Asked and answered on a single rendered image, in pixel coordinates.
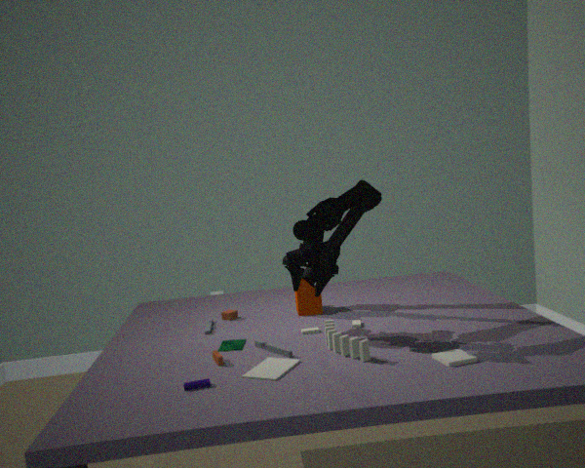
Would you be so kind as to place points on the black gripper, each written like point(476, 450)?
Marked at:
point(326, 270)

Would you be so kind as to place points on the dark blue flat bar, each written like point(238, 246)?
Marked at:
point(196, 384)

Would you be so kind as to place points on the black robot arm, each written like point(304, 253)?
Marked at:
point(326, 216)

